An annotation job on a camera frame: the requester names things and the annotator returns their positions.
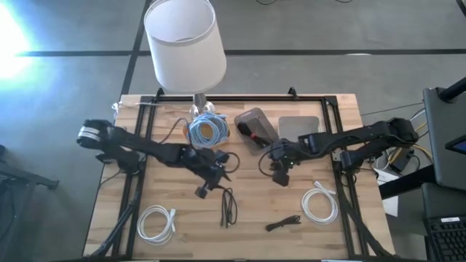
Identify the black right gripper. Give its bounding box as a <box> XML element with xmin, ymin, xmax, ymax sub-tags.
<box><xmin>268</xmin><ymin>139</ymin><xmax>304</xmax><ymax>188</ymax></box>

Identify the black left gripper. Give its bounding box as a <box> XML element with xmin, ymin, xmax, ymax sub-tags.
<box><xmin>181</xmin><ymin>145</ymin><xmax>233</xmax><ymax>199</ymax></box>

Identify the long thin black cable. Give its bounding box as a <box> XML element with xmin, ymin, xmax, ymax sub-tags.
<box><xmin>219</xmin><ymin>186</ymin><xmax>239</xmax><ymax>230</ymax></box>

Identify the white cable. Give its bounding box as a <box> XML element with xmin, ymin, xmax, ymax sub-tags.
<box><xmin>136</xmin><ymin>204</ymin><xmax>178</xmax><ymax>246</ymax></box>
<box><xmin>301</xmin><ymin>180</ymin><xmax>340</xmax><ymax>226</ymax></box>

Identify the short black cable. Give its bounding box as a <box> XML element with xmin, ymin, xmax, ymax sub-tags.
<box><xmin>264</xmin><ymin>214</ymin><xmax>303</xmax><ymax>233</ymax></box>

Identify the light blue cable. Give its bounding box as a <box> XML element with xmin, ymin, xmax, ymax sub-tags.
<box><xmin>186</xmin><ymin>111</ymin><xmax>231</xmax><ymax>148</ymax></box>

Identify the black cable with red plug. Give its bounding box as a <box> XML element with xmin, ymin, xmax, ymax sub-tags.
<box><xmin>236</xmin><ymin>121</ymin><xmax>272</xmax><ymax>148</ymax></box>

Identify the grey flat pad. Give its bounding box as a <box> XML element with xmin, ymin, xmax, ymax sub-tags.
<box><xmin>277</xmin><ymin>115</ymin><xmax>323</xmax><ymax>144</ymax></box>

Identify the transparent grey plastic bin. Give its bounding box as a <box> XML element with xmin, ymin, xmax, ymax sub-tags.
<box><xmin>233</xmin><ymin>106</ymin><xmax>281</xmax><ymax>157</ymax></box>

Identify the white paper sheet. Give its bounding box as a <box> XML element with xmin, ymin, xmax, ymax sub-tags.
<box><xmin>374</xmin><ymin>168</ymin><xmax>400</xmax><ymax>218</ymax></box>

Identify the white lamp shade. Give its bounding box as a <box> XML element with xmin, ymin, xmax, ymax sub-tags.
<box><xmin>143</xmin><ymin>0</ymin><xmax>228</xmax><ymax>95</ymax></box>

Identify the grey monitor back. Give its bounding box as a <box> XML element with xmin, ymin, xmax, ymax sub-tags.
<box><xmin>422</xmin><ymin>86</ymin><xmax>466</xmax><ymax>192</ymax></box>

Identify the black keyboard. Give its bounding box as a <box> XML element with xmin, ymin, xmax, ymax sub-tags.
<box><xmin>423</xmin><ymin>215</ymin><xmax>466</xmax><ymax>262</ymax></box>

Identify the black camera cable loop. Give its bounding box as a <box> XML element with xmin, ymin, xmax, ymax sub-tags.
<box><xmin>224</xmin><ymin>151</ymin><xmax>242</xmax><ymax>175</ymax></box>
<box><xmin>258</xmin><ymin>146</ymin><xmax>278</xmax><ymax>179</ymax></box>

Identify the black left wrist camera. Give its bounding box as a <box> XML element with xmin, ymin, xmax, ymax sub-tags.
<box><xmin>213</xmin><ymin>149</ymin><xmax>232</xmax><ymax>164</ymax></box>

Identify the black aluminium table frame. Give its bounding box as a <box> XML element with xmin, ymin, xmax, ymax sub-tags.
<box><xmin>82</xmin><ymin>86</ymin><xmax>396</xmax><ymax>261</ymax></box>

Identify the white lamp cord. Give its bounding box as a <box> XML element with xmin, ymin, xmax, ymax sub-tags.
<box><xmin>110</xmin><ymin>100</ymin><xmax>194</xmax><ymax>112</ymax></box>

